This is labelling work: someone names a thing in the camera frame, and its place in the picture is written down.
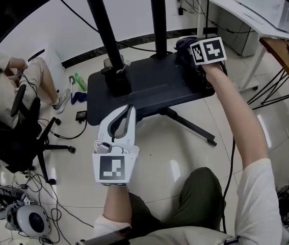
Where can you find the large black TV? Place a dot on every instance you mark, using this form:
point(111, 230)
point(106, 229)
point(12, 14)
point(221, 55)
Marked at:
point(6, 9)

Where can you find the grey drawer cabinet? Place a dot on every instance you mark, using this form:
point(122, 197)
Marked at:
point(241, 34)

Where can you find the white floor appliance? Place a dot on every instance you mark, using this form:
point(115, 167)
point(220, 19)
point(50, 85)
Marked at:
point(52, 57)

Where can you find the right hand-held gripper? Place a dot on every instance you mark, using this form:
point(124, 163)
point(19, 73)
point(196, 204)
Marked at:
point(210, 51)

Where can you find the person's left forearm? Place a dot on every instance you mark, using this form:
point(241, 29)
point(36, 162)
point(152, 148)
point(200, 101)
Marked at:
point(116, 205)

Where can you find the wooden desk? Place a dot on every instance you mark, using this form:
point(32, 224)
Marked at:
point(284, 52)

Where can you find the clear plastic holder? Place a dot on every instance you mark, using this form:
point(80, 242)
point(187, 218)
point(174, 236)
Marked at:
point(120, 60)

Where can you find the person's right forearm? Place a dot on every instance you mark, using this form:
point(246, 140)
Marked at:
point(236, 116)

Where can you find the blue rag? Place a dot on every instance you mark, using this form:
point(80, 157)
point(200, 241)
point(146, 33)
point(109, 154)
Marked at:
point(79, 97)

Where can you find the white round headset device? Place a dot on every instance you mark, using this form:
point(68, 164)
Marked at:
point(33, 221)

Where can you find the black chest pack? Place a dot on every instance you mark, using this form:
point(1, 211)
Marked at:
point(108, 236)

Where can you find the idle white hand-held gripper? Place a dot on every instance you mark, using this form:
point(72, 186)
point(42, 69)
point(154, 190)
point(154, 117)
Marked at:
point(6, 195)

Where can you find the person's white shirt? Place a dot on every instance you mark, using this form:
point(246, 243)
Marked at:
point(256, 200)

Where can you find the black TV stand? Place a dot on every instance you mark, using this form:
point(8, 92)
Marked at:
point(154, 85)

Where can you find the dark blue cloth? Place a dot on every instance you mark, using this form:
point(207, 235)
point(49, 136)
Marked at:
point(183, 50)

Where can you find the person's olive trousers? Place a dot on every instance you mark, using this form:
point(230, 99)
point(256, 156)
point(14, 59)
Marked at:
point(200, 195)

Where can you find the black power adapter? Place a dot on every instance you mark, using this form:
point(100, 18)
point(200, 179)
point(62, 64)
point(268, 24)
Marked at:
point(81, 116)

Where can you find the black office chair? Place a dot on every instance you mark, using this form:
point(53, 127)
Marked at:
point(11, 142)

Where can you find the green plastic bottle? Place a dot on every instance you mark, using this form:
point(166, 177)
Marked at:
point(81, 82)

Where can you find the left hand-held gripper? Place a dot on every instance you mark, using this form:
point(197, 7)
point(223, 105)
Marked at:
point(112, 168)

